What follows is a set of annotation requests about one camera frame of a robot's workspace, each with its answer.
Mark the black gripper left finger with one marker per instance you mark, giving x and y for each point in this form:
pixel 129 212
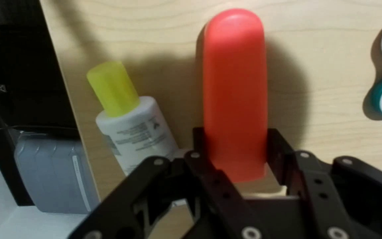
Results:
pixel 218 200

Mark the white tube with yellow cap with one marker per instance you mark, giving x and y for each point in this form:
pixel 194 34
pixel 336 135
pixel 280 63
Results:
pixel 133 128

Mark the grey box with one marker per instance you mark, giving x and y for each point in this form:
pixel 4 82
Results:
pixel 49 177

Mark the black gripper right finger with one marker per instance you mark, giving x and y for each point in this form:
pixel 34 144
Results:
pixel 318 195

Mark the red oblong plastic object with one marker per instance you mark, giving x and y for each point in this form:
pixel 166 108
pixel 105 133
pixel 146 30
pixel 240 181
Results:
pixel 235 88

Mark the black bin under desk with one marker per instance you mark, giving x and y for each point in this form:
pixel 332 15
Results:
pixel 19 67

